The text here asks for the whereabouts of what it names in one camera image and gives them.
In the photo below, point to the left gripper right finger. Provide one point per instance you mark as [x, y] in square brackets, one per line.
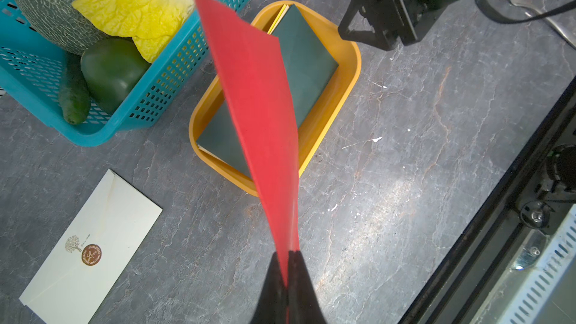
[303, 306]

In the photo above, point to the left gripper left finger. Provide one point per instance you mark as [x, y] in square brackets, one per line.
[272, 304]

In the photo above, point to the yellow storage box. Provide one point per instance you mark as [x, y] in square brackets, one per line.
[318, 122]

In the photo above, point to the dark green envelope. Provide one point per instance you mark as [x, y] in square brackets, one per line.
[309, 67]

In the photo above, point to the yellow envelope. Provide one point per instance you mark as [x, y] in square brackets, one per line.
[278, 18]

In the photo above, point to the red envelope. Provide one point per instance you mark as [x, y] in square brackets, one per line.
[257, 93]

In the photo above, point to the white envelope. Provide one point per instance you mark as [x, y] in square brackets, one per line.
[94, 250]

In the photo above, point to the silver fork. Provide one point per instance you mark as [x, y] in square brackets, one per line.
[531, 10]

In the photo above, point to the yellow white cabbage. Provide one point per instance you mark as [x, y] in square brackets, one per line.
[151, 24]

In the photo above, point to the green pepper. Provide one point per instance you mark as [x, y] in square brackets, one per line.
[112, 67]

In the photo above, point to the green cucumber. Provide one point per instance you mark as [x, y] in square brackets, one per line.
[73, 93]

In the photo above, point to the left green melon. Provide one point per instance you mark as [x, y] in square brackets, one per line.
[61, 24]

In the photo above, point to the teal plastic basket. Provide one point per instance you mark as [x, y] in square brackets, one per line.
[32, 67]

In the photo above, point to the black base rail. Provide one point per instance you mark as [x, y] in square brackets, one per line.
[490, 260]

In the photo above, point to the white slotted cable duct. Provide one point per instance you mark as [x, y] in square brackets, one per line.
[529, 301]

